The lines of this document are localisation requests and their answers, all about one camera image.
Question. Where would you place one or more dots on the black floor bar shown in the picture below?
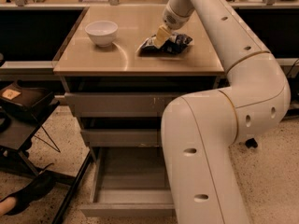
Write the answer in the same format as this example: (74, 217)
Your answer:
(59, 218)

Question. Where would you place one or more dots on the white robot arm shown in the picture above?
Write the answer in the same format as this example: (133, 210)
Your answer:
(197, 128)

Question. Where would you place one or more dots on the grey drawer cabinet with top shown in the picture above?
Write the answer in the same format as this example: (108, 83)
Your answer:
(85, 67)

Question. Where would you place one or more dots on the grey middle drawer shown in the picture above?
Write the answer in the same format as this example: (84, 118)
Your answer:
(121, 137)

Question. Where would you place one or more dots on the white ceramic bowl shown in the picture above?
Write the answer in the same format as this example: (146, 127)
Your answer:
(102, 33)

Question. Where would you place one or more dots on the black shoe on foot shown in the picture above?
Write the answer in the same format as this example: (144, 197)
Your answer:
(18, 201)

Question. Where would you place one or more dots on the grey drawer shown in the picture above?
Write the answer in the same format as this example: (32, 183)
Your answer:
(121, 137)
(118, 104)
(130, 182)

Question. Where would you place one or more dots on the black chair with label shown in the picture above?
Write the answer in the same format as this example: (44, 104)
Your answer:
(26, 109)

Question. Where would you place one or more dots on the grey top drawer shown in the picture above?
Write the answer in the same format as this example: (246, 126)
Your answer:
(118, 104)

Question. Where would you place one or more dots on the blue chip bag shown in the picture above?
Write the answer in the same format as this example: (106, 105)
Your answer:
(174, 45)

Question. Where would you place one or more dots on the grey bottom drawer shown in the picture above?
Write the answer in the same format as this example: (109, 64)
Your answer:
(130, 182)

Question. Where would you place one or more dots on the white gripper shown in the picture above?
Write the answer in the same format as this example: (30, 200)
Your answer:
(174, 20)

